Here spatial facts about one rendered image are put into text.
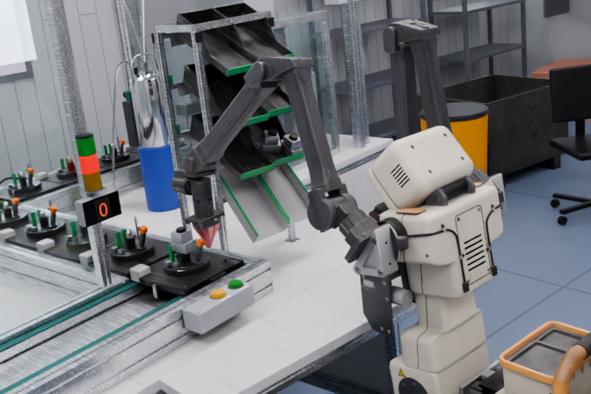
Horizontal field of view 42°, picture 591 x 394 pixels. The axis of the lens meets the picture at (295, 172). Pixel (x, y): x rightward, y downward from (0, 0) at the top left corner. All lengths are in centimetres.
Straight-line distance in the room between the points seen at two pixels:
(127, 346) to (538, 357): 99
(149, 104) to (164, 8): 304
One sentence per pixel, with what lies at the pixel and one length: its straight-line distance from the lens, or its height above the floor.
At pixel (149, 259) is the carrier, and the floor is 97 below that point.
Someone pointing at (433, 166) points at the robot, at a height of 132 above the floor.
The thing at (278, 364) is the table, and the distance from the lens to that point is 199.
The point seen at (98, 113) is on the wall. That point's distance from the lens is 594.
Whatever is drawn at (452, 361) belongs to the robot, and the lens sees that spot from 202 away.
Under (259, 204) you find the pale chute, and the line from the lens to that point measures 250.
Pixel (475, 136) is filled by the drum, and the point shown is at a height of 57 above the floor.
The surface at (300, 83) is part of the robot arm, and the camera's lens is 185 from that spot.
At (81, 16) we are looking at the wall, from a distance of 586.
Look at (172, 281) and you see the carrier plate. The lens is 227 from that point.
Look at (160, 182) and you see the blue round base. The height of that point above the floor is 99.
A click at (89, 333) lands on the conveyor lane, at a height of 92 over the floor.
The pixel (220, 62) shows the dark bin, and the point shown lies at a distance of 231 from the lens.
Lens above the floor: 184
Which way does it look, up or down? 16 degrees down
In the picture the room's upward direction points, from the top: 6 degrees counter-clockwise
